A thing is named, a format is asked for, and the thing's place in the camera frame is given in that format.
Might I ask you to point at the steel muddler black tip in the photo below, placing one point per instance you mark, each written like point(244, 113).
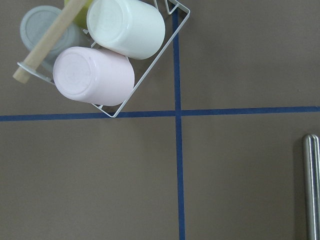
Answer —
point(311, 159)

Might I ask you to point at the pink plastic cup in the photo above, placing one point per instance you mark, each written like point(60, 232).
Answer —
point(95, 76)

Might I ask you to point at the white plastic cup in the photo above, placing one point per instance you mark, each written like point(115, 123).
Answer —
point(131, 28)

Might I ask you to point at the green plastic cup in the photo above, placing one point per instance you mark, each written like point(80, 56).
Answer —
point(81, 18)

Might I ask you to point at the grey plastic cup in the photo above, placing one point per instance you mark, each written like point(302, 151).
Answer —
point(36, 22)

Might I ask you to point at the white wire cup rack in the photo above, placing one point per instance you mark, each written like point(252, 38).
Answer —
point(172, 7)

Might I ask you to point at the wooden rack handle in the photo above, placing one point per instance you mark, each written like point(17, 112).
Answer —
point(48, 41)

